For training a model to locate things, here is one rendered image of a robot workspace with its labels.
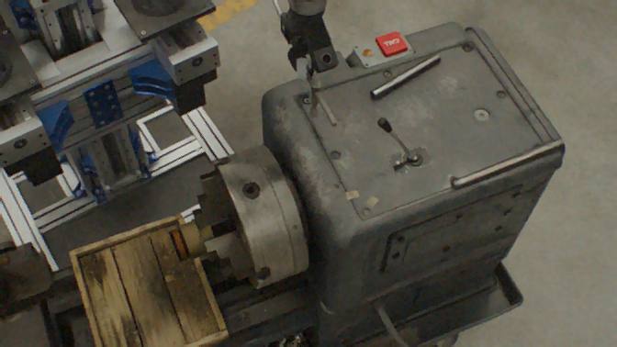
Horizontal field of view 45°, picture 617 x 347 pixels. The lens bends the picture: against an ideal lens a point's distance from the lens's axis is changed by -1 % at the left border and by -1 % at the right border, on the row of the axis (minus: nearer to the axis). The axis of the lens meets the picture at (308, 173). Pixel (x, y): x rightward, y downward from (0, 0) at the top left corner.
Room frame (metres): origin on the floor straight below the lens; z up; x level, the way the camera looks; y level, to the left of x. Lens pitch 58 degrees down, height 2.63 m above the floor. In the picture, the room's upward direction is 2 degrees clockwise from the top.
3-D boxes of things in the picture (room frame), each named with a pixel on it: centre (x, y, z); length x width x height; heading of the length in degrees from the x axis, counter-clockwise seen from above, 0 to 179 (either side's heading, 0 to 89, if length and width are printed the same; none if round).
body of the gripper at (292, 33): (1.05, 0.02, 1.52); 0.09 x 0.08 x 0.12; 27
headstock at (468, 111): (1.03, -0.23, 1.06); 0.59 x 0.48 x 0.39; 115
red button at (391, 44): (1.23, -0.19, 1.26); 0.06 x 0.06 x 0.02; 25
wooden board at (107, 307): (0.71, 0.39, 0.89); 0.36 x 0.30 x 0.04; 25
